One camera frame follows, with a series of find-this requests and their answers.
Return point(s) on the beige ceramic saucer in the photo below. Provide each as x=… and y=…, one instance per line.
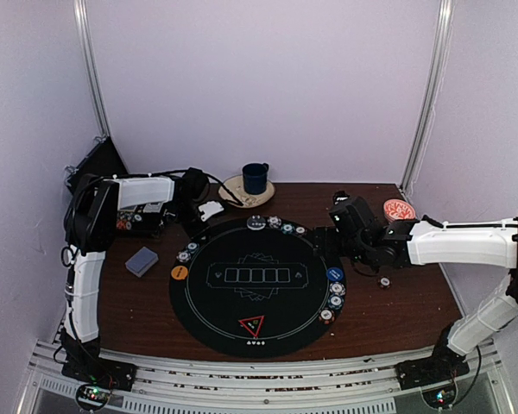
x=233, y=194

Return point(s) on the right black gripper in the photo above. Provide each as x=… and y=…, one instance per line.
x=331, y=250

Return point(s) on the red triangle all-in marker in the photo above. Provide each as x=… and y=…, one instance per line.
x=253, y=324

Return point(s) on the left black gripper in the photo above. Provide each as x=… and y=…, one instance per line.
x=197, y=232

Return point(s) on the green fifty poker chip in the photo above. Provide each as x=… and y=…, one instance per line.
x=335, y=302

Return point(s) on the round black poker mat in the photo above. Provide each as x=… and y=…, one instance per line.
x=240, y=273

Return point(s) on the dark blue mug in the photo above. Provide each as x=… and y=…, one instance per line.
x=255, y=177

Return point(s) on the red patterned small bowl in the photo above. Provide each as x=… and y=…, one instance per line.
x=397, y=209

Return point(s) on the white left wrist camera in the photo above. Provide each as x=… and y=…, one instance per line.
x=209, y=209

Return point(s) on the green chips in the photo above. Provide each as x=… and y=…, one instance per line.
x=287, y=228

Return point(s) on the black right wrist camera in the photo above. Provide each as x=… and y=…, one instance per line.
x=351, y=214

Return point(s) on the red five chip row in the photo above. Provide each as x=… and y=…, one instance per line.
x=124, y=224

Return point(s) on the orange big blind button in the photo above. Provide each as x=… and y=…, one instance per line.
x=179, y=273

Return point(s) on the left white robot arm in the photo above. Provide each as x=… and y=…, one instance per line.
x=86, y=260

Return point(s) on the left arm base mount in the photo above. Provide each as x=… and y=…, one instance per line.
x=96, y=389

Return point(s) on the blue playing card deck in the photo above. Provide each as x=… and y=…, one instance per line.
x=140, y=262

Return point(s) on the black poker set case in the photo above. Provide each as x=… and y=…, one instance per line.
x=142, y=215

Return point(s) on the blue ten poker chip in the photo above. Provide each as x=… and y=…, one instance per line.
x=337, y=288

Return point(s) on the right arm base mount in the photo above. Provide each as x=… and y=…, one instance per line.
x=436, y=380

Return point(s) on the blue small blind button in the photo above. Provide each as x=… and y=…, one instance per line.
x=334, y=274

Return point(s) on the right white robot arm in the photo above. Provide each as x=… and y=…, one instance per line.
x=422, y=242

